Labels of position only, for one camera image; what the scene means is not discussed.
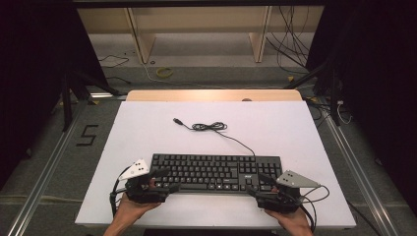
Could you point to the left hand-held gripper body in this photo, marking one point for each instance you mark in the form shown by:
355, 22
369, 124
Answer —
144, 193

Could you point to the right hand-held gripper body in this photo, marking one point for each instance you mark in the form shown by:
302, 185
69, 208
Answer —
282, 201

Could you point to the black computer keyboard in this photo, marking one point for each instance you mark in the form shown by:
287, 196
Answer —
203, 170

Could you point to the person's left hand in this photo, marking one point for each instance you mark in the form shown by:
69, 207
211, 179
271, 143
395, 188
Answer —
129, 211

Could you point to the person's right hand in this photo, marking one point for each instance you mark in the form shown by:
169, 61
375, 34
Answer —
295, 221

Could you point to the light wooden table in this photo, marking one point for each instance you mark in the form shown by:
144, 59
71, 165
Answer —
209, 95

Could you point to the short aluminium bar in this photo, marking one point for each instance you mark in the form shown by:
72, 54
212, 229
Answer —
105, 95

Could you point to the yellow tape roll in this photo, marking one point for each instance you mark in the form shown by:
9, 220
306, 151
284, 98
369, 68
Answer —
158, 72

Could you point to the black metal stand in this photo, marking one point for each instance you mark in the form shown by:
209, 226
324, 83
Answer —
333, 98
67, 108

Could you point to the dark curtain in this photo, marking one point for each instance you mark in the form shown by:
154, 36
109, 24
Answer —
380, 98
36, 82

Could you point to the long aluminium floor rail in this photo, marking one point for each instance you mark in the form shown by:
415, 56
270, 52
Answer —
360, 177
42, 183

